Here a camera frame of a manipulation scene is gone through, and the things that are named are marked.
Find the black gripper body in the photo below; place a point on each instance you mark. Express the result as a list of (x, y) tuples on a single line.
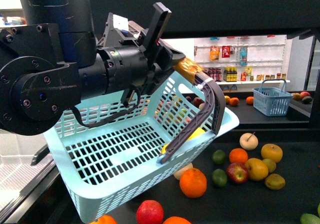
[(145, 61)]

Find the teal plastic shopping basket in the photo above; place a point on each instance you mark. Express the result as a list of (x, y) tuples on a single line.
[(107, 166)]

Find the yellow lemon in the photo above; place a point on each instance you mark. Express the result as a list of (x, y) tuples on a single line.
[(196, 133)]

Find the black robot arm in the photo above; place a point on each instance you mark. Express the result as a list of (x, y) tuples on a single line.
[(54, 62)]

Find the white snack shelf right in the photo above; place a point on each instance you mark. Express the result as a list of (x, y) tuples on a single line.
[(252, 58)]

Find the black metal display shelf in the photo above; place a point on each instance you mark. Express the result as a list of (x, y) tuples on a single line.
[(46, 199)]

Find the pale white pear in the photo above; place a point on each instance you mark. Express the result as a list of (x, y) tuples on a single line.
[(179, 173)]

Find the green lime front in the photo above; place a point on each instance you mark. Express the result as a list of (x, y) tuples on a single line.
[(218, 157)]

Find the large orange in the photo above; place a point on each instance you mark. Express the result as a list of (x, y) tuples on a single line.
[(193, 183)]

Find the white apple with stem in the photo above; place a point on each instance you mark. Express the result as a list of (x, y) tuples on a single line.
[(248, 141)]

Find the orange front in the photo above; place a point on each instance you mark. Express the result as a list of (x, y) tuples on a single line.
[(238, 155)]

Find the dark green lime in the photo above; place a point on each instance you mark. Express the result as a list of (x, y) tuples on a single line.
[(219, 178)]

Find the blue plastic basket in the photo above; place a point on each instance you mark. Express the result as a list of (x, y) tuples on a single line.
[(271, 101)]

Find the red apple front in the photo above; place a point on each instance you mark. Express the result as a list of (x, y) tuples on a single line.
[(150, 212)]

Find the red apple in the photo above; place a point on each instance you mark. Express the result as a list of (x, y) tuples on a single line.
[(150, 212), (237, 173)]

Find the yellow pear front right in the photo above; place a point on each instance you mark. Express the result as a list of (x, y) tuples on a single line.
[(272, 151)]

